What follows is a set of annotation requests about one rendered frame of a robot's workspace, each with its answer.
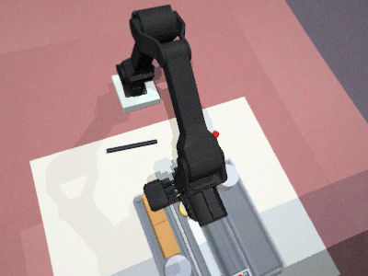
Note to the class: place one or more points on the dark grey thin bar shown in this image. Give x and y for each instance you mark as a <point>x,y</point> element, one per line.
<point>130,146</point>

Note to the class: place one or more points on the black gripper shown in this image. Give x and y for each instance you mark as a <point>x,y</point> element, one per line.
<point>161,193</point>

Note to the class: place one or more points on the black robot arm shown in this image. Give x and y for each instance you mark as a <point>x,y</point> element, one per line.
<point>201,164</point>

